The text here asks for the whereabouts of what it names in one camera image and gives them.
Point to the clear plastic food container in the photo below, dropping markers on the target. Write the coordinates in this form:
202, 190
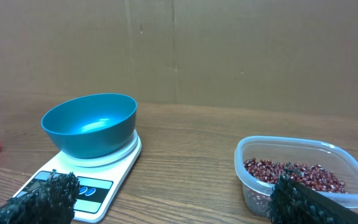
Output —
283, 150

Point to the blue plastic bowl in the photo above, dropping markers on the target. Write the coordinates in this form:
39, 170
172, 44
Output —
92, 125

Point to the white digital kitchen scale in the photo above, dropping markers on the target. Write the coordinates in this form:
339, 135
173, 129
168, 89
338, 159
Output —
100, 178

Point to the red beans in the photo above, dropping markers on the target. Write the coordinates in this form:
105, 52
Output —
315, 177

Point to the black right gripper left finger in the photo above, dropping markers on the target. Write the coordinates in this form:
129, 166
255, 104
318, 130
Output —
50, 203

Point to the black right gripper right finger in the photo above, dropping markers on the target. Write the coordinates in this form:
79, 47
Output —
293, 202

